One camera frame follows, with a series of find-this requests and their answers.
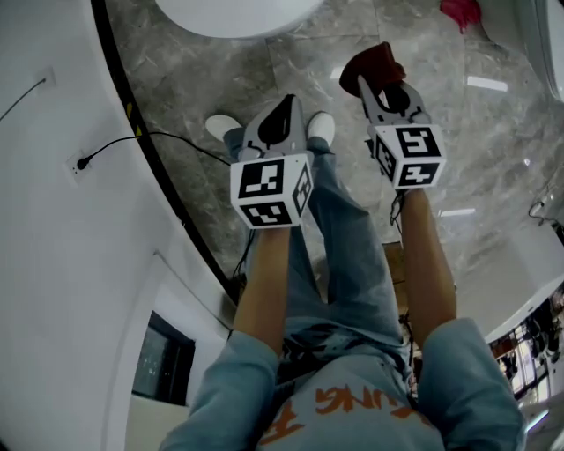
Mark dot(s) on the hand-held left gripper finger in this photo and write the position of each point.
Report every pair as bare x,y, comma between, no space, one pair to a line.
298,127
253,130

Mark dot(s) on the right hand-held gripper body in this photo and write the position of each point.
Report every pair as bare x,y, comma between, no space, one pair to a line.
410,154

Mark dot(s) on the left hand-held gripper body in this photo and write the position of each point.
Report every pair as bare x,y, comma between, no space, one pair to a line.
271,189

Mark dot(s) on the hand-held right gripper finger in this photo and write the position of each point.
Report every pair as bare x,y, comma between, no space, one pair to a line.
370,102
417,103

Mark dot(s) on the dark red cloth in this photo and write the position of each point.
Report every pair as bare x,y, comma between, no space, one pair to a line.
372,64

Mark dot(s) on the person's left forearm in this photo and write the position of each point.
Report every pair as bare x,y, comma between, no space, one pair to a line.
264,282

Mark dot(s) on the person's right forearm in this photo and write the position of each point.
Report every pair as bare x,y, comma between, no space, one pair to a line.
425,264

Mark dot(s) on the person's white right shoe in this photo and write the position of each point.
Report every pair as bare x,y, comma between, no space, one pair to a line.
321,125

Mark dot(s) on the person's white shoe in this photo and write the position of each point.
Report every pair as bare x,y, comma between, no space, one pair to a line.
220,125
321,125

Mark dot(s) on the person's white left shoe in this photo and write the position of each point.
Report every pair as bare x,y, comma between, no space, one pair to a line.
220,125

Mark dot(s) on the red plastic object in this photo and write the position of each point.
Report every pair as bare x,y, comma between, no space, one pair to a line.
460,12

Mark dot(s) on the person's blue jeans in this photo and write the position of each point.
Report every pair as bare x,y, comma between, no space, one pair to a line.
348,264

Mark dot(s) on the black baseboard strip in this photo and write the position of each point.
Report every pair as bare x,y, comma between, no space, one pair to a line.
145,145

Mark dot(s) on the white bathroom fixture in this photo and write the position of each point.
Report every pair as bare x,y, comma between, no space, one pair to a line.
529,39

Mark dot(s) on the person's light blue sweatshirt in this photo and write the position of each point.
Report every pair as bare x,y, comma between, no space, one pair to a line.
352,405

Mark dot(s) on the white wall socket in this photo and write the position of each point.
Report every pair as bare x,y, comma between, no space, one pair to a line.
79,167

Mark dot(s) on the dark wall window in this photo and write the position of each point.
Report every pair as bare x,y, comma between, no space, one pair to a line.
163,357

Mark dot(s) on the white wall plate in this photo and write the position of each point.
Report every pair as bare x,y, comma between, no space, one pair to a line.
47,77

